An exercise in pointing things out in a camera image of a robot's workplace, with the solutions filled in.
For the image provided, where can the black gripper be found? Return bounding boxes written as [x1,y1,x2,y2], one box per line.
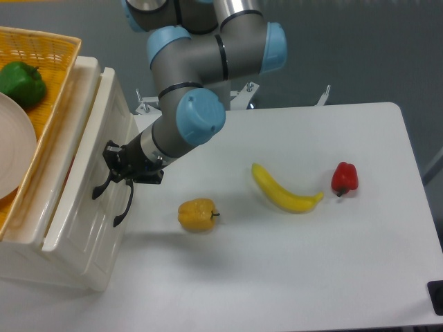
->
[102,136,164,184]

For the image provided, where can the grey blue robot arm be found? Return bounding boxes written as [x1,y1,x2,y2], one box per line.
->
[104,1,287,184]

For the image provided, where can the white drawer cabinet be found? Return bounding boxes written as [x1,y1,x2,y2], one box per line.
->
[0,55,105,290]

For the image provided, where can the beige plate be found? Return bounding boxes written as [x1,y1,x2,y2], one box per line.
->
[1,94,37,199]

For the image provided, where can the yellow bell pepper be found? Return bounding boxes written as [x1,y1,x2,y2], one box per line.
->
[177,198,220,232]

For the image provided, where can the green bell pepper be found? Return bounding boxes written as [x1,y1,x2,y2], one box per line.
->
[1,62,46,109]

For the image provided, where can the yellow woven basket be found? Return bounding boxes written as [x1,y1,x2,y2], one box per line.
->
[1,26,82,237]

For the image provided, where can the yellow banana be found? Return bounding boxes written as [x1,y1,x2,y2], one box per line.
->
[251,163,324,214]

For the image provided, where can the red bell pepper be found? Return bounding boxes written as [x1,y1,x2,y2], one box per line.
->
[331,162,359,197]

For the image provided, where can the black corner object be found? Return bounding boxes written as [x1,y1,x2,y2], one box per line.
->
[427,280,443,316]

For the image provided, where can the white metal mounting bracket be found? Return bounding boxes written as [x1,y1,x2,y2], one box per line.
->
[134,82,331,115]

